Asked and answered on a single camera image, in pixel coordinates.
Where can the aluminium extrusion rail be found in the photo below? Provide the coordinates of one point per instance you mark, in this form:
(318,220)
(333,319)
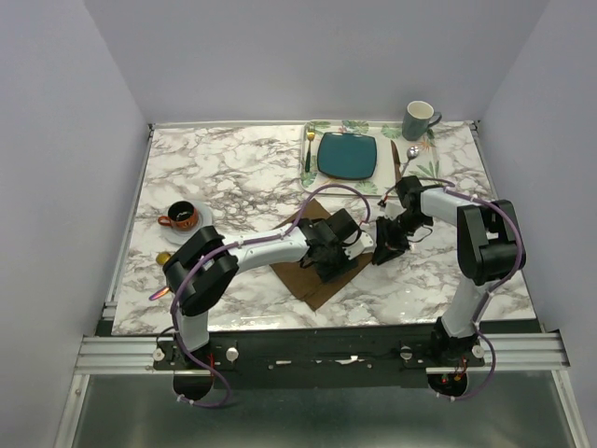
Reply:
(139,355)

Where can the white leaf-pattern tray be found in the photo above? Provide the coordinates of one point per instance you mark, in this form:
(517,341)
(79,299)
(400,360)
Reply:
(426,165)

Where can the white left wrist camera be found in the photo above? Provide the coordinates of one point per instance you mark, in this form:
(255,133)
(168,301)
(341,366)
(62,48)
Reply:
(364,245)

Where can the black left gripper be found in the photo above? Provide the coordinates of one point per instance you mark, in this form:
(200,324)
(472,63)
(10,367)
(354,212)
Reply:
(342,267)

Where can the black metal base frame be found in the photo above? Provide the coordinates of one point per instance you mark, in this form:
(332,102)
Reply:
(330,358)

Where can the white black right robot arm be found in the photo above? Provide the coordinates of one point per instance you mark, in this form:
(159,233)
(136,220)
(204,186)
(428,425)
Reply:
(490,249)

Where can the brown cloth napkin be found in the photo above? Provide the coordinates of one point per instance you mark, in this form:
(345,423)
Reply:
(305,284)

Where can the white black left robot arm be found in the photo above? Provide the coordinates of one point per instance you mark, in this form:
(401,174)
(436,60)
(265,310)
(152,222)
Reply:
(199,273)

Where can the teal square plate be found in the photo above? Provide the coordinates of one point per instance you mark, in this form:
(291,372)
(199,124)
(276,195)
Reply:
(347,156)

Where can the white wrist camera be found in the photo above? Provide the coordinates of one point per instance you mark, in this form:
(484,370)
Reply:
(364,245)
(391,210)

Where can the silver spoon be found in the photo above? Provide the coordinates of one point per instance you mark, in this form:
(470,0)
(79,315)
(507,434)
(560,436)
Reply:
(412,154)

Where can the brown wooden knife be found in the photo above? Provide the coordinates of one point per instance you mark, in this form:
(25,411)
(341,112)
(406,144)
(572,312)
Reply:
(396,161)

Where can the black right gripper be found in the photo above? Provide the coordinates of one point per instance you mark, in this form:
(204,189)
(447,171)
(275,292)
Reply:
(383,236)

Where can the orange coffee cup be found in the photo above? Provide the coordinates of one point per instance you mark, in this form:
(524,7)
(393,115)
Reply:
(181,216)

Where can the iridescent rainbow spoon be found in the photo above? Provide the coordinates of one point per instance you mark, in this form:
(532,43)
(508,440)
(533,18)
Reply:
(163,289)

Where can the gold fork green handle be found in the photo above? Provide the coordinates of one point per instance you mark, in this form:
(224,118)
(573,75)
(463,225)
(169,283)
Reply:
(310,137)

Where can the grey-green ceramic mug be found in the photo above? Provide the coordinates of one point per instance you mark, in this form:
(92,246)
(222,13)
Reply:
(418,119)

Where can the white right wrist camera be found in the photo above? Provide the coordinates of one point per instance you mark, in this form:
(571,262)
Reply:
(391,210)

